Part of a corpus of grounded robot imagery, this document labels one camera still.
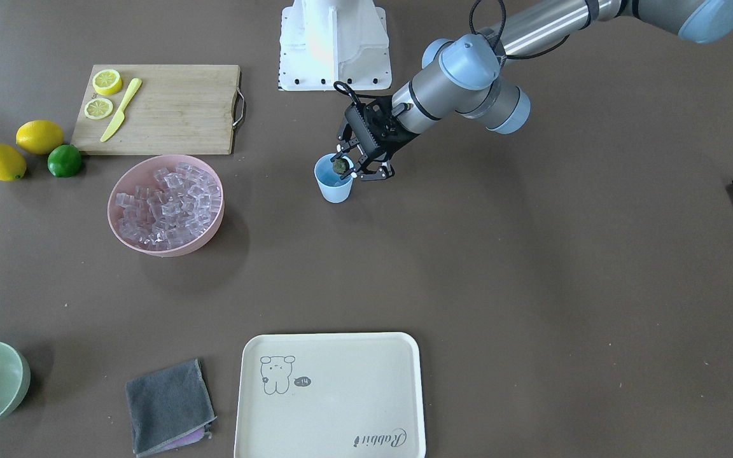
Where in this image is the pink bowl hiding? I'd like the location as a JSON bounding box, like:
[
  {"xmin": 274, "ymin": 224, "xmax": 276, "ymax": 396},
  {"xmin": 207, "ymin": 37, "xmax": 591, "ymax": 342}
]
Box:
[{"xmin": 107, "ymin": 155, "xmax": 225, "ymax": 258}]

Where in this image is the clear ice cubes pile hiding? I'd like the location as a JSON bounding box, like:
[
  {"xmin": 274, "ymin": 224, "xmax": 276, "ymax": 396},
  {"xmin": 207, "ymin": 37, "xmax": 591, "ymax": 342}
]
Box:
[{"xmin": 111, "ymin": 162, "xmax": 222, "ymax": 253}]

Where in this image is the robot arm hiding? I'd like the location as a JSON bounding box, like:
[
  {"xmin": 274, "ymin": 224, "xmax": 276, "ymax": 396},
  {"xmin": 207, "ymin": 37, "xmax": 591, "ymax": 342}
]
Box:
[{"xmin": 328, "ymin": 1, "xmax": 733, "ymax": 181}]

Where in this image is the cream rabbit tray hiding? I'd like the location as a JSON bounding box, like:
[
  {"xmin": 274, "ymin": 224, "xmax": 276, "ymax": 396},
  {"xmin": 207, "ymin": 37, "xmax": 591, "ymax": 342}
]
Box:
[{"xmin": 234, "ymin": 331, "xmax": 427, "ymax": 457}]

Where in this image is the light blue cup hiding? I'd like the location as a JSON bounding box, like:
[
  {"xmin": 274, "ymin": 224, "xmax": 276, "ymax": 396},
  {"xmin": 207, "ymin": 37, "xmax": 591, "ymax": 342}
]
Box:
[{"xmin": 314, "ymin": 153, "xmax": 354, "ymax": 203}]

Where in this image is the red strawberry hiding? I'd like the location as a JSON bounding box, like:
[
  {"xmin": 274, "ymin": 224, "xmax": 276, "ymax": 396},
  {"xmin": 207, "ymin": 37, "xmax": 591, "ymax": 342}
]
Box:
[{"xmin": 332, "ymin": 157, "xmax": 350, "ymax": 175}]

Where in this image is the yellow lemon lower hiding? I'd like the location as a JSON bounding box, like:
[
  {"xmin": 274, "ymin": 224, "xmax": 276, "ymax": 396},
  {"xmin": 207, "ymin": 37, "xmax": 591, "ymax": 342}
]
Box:
[{"xmin": 0, "ymin": 143, "xmax": 28, "ymax": 182}]

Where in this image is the green lime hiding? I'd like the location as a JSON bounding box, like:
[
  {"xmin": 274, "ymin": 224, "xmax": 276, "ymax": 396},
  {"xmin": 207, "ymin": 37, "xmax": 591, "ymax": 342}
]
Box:
[{"xmin": 46, "ymin": 144, "xmax": 83, "ymax": 179}]

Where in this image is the yellow plastic knife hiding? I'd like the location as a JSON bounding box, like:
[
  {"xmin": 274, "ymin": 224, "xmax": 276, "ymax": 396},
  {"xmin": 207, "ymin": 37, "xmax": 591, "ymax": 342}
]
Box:
[{"xmin": 100, "ymin": 78, "xmax": 143, "ymax": 142}]

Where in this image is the bamboo cutting board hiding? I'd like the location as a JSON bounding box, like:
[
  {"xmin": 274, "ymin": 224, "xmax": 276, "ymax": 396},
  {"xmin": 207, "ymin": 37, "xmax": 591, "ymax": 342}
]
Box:
[{"xmin": 70, "ymin": 64, "xmax": 244, "ymax": 155}]

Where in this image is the yellow lemon upper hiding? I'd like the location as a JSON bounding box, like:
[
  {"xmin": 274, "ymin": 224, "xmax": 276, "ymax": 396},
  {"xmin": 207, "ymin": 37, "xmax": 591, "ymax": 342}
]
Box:
[{"xmin": 15, "ymin": 120, "xmax": 64, "ymax": 155}]

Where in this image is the lemon half lower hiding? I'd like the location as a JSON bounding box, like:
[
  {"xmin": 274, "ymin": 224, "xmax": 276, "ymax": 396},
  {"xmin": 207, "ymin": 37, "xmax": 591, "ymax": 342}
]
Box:
[{"xmin": 91, "ymin": 69, "xmax": 123, "ymax": 96}]

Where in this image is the yellow lemon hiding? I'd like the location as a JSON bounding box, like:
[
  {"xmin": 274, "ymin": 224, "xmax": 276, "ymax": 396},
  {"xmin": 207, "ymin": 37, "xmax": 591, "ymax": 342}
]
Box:
[
  {"xmin": 15, "ymin": 120, "xmax": 64, "ymax": 155},
  {"xmin": 0, "ymin": 143, "xmax": 28, "ymax": 182}
]

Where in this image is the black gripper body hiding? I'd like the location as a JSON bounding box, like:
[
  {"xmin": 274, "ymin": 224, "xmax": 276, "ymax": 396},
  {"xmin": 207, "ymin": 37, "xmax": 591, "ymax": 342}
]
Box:
[{"xmin": 337, "ymin": 95, "xmax": 418, "ymax": 167}]

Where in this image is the grey folded cloth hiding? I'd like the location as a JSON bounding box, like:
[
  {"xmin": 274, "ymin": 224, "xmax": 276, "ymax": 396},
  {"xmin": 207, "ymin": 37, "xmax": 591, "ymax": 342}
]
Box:
[{"xmin": 125, "ymin": 359, "xmax": 216, "ymax": 457}]

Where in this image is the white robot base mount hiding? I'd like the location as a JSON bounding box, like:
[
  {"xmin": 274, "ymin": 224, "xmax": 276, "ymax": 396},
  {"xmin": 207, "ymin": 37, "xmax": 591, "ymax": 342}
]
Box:
[{"xmin": 277, "ymin": 1, "xmax": 393, "ymax": 91}]

